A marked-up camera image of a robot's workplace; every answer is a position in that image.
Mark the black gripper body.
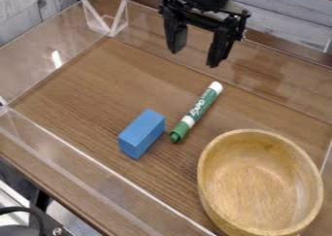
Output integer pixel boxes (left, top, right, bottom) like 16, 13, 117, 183
160, 0, 252, 41

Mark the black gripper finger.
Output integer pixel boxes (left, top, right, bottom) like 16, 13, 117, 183
164, 9, 188, 54
207, 26, 235, 68

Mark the green Expo marker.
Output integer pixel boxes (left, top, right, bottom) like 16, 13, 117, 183
169, 82, 223, 143

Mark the brown wooden bowl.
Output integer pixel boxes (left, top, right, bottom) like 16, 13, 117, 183
197, 129, 324, 236

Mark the clear acrylic barrier panel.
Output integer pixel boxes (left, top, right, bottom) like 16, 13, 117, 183
0, 0, 332, 236

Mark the blue rectangular block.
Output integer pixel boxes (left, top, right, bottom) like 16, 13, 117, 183
119, 109, 167, 159

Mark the black cable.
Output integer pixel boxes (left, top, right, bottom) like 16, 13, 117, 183
0, 206, 47, 236

